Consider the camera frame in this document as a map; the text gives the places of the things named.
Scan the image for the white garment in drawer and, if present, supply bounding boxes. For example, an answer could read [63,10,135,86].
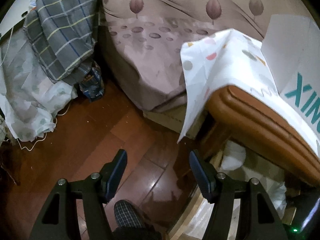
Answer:
[240,164,287,218]

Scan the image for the white sock bundle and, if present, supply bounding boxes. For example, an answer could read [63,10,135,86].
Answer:
[221,140,246,171]

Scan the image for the checkered slipper foot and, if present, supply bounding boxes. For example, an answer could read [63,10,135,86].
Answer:
[113,200,162,240]

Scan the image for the brown wooden nightstand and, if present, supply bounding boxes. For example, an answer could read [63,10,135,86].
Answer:
[199,86,319,186]

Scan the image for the white green floral cloth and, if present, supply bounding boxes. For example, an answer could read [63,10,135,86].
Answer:
[1,30,77,141]

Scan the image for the cardboard box under bed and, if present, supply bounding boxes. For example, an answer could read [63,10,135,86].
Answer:
[143,105,204,139]

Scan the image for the blue printed bag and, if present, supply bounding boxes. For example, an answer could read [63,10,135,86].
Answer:
[79,61,105,102]

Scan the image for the white dotted table cloth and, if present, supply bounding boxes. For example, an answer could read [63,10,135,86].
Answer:
[179,29,319,155]

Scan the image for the white box teal letters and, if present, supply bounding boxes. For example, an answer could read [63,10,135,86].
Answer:
[261,13,320,134]

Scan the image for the grey plaid blanket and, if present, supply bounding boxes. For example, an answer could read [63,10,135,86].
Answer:
[23,0,98,85]

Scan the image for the pink patterned bed sheet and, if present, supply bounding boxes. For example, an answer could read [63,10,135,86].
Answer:
[102,0,310,112]

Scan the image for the white cable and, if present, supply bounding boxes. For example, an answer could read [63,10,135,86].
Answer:
[16,102,72,152]

